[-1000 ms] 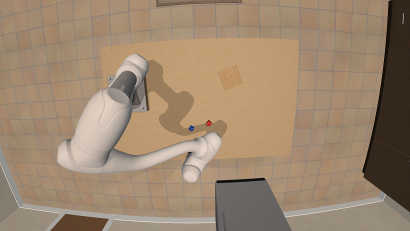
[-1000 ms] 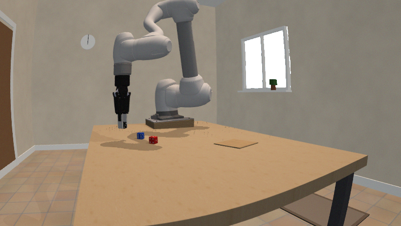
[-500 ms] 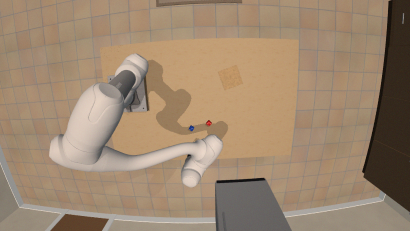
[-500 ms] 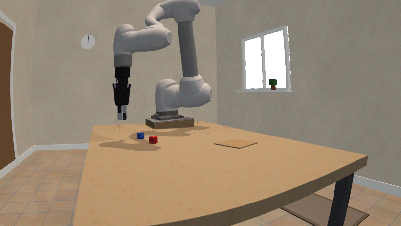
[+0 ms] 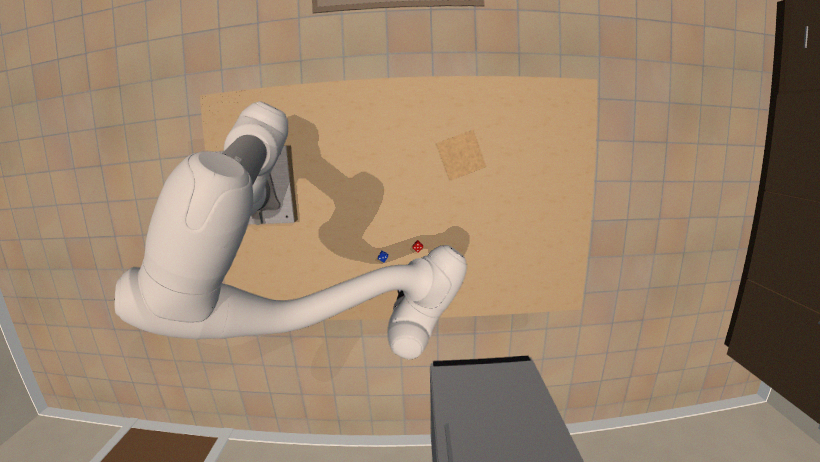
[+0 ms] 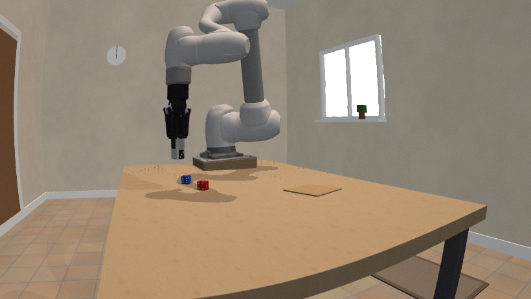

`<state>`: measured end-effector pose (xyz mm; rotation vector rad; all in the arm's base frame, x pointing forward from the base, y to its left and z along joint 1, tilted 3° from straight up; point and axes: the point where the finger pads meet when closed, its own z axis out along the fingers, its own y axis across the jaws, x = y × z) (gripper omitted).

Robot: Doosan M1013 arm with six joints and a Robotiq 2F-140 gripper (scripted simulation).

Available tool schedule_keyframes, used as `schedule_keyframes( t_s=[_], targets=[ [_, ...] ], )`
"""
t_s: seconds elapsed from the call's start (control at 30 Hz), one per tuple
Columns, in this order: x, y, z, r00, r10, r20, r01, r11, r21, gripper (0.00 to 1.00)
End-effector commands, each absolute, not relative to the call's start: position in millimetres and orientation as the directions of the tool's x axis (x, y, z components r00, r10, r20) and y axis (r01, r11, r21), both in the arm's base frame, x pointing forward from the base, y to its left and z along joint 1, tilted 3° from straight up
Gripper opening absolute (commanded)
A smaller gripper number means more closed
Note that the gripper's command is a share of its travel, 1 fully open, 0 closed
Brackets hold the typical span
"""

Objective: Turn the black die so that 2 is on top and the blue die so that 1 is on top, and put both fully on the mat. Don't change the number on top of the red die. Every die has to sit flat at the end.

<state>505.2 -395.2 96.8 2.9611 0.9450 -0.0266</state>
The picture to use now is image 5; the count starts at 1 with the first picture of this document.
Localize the brown mat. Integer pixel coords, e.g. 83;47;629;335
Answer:
436;130;486;180

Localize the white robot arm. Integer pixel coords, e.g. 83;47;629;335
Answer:
115;101;467;359

